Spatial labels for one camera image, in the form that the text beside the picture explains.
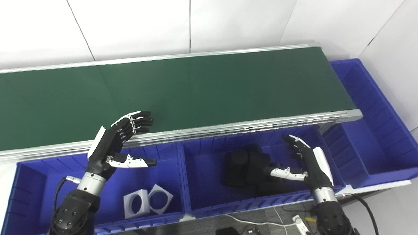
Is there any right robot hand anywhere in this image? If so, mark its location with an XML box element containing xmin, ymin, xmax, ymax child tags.
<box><xmin>264</xmin><ymin>134</ymin><xmax>334</xmax><ymax>193</ymax></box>

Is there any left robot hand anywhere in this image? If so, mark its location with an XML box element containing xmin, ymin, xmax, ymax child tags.
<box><xmin>86</xmin><ymin>110</ymin><xmax>158</xmax><ymax>181</ymax></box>

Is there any black cylinder-on-block part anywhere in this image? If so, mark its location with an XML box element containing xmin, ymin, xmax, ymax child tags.
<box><xmin>255</xmin><ymin>162</ymin><xmax>296</xmax><ymax>198</ymax></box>
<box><xmin>224</xmin><ymin>145</ymin><xmax>271</xmax><ymax>188</ymax></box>

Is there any aluminium conveyor leg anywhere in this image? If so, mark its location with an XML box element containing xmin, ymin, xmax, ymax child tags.
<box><xmin>318</xmin><ymin>120</ymin><xmax>337</xmax><ymax>134</ymax></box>

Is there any blue plastic bin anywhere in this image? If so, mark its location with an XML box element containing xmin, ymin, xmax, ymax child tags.
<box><xmin>180</xmin><ymin>124</ymin><xmax>346</xmax><ymax>219</ymax></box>
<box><xmin>322</xmin><ymin>58</ymin><xmax>418</xmax><ymax>189</ymax></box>
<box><xmin>0</xmin><ymin>142</ymin><xmax>186</xmax><ymax>235</ymax></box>

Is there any white square part with hole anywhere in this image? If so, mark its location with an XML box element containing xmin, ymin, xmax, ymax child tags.
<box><xmin>148</xmin><ymin>184</ymin><xmax>174</xmax><ymax>215</ymax></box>
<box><xmin>123</xmin><ymin>189</ymin><xmax>151</xmax><ymax>220</ymax></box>

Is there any green conveyor belt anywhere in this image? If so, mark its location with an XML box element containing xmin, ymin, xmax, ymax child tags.
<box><xmin>0</xmin><ymin>42</ymin><xmax>363</xmax><ymax>164</ymax></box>

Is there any white power strip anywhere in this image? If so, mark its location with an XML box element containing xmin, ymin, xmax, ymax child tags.
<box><xmin>292</xmin><ymin>214</ymin><xmax>311</xmax><ymax>235</ymax></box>

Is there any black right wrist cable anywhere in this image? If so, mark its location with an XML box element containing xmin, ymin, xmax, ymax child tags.
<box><xmin>343</xmin><ymin>193</ymin><xmax>381</xmax><ymax>235</ymax></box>

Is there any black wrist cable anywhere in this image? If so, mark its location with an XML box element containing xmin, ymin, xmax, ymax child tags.
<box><xmin>343</xmin><ymin>193</ymin><xmax>381</xmax><ymax>235</ymax></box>
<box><xmin>49</xmin><ymin>176</ymin><xmax>81</xmax><ymax>234</ymax></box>

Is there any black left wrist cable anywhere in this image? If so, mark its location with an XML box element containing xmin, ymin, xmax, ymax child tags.
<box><xmin>49</xmin><ymin>176</ymin><xmax>81</xmax><ymax>234</ymax></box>

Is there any white floor cable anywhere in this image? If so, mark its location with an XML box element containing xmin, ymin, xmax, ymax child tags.
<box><xmin>225</xmin><ymin>214</ymin><xmax>294</xmax><ymax>228</ymax></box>

